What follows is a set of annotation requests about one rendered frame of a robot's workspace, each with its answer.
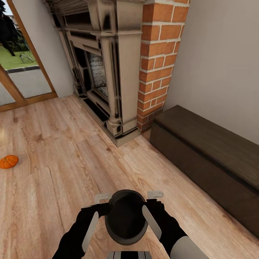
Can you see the cauldron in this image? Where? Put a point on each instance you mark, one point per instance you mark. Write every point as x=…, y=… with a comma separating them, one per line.
x=126, y=224

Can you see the door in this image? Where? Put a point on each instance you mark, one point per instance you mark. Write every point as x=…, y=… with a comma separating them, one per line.
x=23, y=78

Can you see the pumpkin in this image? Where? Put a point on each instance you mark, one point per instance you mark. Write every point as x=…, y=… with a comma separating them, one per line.
x=8, y=162

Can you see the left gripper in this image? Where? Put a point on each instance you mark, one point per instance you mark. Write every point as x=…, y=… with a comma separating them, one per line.
x=105, y=208

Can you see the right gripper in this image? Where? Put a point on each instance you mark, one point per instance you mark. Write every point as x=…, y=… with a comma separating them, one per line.
x=140, y=206

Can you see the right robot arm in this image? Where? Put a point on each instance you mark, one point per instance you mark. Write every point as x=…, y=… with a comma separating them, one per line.
x=175, y=241

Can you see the wood fireplace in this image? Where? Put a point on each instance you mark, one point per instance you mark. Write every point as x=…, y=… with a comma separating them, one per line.
x=102, y=42

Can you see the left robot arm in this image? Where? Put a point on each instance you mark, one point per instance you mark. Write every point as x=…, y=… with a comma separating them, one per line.
x=73, y=244

